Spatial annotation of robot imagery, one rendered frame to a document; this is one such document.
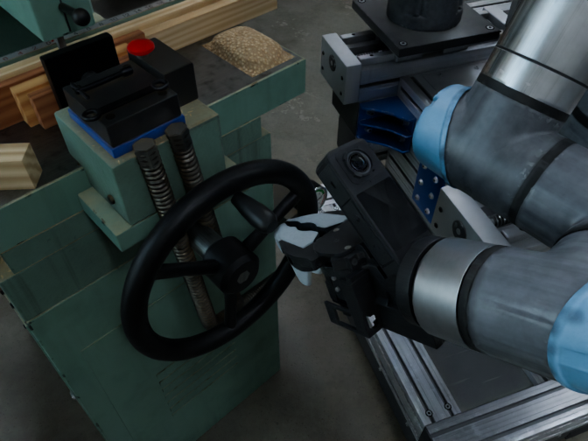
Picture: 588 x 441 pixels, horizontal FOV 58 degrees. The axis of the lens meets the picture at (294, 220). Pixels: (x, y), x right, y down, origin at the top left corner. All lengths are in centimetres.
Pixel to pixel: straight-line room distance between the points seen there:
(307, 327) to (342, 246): 111
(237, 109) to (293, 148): 132
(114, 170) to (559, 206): 41
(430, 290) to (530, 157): 12
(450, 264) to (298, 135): 181
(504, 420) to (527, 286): 93
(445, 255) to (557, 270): 8
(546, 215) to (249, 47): 54
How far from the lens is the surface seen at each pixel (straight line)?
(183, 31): 87
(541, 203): 41
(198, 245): 66
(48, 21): 73
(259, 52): 81
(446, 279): 37
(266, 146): 86
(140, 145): 57
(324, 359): 150
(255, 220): 53
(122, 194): 60
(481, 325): 35
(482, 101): 43
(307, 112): 228
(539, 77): 42
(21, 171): 66
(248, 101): 79
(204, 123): 61
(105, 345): 91
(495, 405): 126
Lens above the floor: 132
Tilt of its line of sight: 47 degrees down
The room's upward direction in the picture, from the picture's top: straight up
